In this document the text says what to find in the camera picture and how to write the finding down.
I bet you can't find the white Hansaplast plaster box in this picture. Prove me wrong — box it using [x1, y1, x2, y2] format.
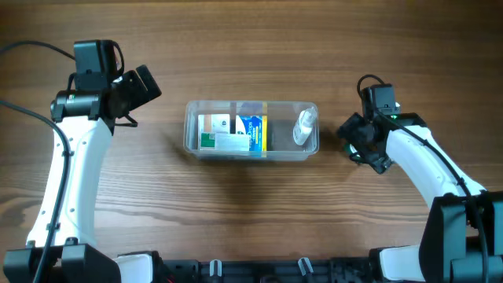
[198, 114, 230, 134]

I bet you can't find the small clear plastic bottle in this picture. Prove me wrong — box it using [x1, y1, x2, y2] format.
[292, 107, 318, 145]

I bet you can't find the white green medicine box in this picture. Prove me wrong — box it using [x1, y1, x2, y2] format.
[199, 133, 250, 152]

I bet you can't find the clear plastic container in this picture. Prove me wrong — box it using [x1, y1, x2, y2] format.
[183, 101, 320, 161]

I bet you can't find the blue yellow cough drops bag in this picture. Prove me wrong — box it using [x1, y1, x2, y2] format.
[235, 115, 268, 152]

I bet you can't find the green round-label box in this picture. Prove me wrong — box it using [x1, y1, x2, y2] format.
[343, 143, 354, 155]

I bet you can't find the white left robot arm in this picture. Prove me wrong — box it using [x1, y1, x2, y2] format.
[3, 39, 172, 282]

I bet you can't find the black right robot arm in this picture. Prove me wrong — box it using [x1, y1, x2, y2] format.
[337, 83, 502, 282]

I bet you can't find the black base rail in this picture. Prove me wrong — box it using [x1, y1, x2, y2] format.
[113, 250, 425, 283]

